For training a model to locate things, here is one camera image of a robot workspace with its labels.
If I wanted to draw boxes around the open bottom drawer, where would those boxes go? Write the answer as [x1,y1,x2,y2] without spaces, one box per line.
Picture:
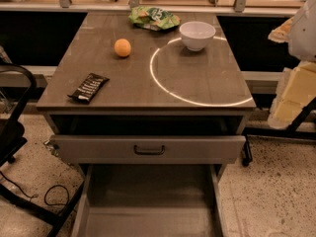
[71,165,228,237]

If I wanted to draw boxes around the black rxbar chocolate bar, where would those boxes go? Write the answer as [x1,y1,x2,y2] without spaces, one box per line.
[68,73,109,104]

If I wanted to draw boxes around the black metal stand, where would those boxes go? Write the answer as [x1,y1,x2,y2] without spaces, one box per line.
[242,98,316,167]

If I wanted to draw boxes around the grey drawer cabinet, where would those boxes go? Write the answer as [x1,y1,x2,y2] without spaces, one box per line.
[35,11,258,237]

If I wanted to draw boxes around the orange fruit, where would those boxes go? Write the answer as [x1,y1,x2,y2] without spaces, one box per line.
[115,39,131,57]

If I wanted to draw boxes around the black floor cable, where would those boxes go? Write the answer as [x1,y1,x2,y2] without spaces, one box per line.
[0,171,71,207]

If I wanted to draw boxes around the green chip bag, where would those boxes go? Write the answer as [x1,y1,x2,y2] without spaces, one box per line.
[128,6,181,32]

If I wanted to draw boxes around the upper drawer with handle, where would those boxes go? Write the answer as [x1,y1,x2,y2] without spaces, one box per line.
[50,135,246,164]

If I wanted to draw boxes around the black chair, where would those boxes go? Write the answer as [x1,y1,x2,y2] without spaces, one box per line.
[0,48,84,237]

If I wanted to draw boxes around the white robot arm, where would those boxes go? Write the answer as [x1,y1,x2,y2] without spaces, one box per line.
[268,0,316,129]

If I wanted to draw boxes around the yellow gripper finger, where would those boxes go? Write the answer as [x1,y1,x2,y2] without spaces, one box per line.
[268,61,316,128]
[268,18,293,43]

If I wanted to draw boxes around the white bowl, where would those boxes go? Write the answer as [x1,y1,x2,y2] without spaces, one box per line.
[179,21,216,51]

